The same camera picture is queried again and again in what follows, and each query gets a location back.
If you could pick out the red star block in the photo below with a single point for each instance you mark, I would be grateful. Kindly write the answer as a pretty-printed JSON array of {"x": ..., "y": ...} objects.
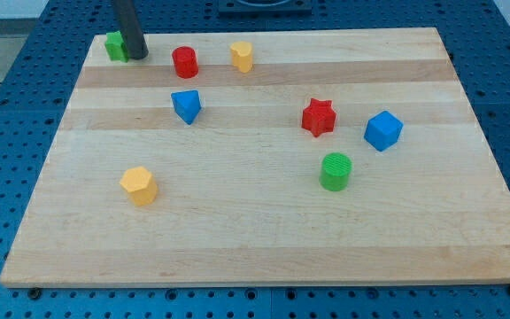
[{"x": 319, "y": 117}]

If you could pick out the green cylinder block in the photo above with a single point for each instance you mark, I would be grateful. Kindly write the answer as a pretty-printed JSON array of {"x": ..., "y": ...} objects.
[{"x": 336, "y": 168}]

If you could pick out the red cylinder block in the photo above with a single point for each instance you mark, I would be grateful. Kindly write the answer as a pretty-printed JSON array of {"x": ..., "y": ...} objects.
[{"x": 185, "y": 62}]

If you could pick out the blue triangle block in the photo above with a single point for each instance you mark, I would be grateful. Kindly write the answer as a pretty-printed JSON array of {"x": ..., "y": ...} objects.
[{"x": 187, "y": 105}]

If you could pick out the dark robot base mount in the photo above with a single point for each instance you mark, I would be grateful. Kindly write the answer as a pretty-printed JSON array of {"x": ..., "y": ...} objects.
[{"x": 264, "y": 6}]

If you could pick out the green star block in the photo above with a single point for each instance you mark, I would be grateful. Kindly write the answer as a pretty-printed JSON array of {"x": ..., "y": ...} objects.
[{"x": 115, "y": 47}]

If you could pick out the wooden board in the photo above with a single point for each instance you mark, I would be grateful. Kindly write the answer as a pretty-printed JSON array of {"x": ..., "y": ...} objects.
[{"x": 239, "y": 200}]

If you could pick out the blue cube block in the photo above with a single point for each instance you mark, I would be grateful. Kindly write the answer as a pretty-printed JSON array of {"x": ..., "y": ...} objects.
[{"x": 383, "y": 130}]

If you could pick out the yellow heart block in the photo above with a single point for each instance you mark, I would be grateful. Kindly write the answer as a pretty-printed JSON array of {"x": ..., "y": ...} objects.
[{"x": 242, "y": 56}]

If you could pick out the yellow hexagon block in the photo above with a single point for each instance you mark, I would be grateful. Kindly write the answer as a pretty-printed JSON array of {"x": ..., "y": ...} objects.
[{"x": 140, "y": 186}]

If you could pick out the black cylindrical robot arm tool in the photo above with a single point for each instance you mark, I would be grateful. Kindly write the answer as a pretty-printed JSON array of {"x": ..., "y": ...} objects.
[{"x": 130, "y": 28}]

